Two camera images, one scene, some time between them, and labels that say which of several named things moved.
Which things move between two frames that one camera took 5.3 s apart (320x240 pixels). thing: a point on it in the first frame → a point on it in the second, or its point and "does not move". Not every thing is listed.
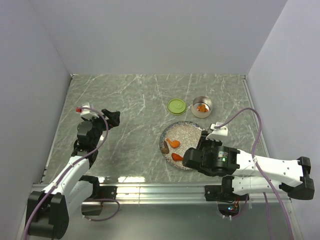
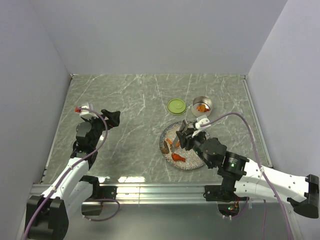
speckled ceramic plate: (188, 134) does not move
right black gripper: (203, 140) → (188, 132)
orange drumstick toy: (176, 157) does not move
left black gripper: (113, 117) does not move
